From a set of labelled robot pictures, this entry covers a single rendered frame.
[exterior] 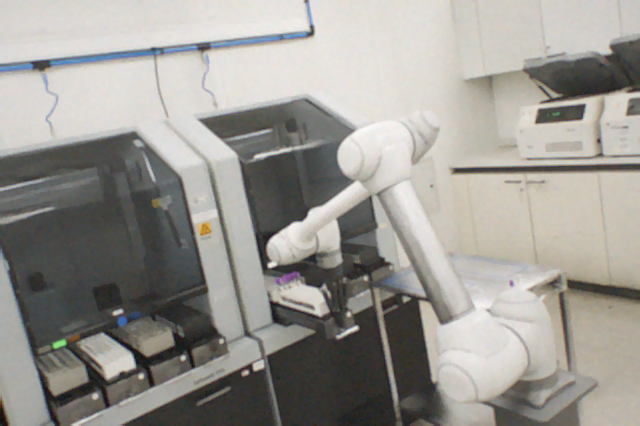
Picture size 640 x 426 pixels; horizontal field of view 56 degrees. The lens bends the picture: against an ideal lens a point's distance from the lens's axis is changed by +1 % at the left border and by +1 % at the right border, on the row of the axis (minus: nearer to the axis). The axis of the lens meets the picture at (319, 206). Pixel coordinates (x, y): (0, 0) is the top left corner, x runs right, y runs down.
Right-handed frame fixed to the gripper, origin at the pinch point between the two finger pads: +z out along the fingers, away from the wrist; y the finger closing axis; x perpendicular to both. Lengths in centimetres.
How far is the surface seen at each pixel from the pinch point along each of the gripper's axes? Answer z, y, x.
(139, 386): 4, 67, -27
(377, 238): -11, -54, -36
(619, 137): -22, -230, -15
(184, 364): 3, 51, -27
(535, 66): -71, -243, -72
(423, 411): 52, -31, 1
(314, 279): -5.2, -14.3, -34.4
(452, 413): 52, -36, 11
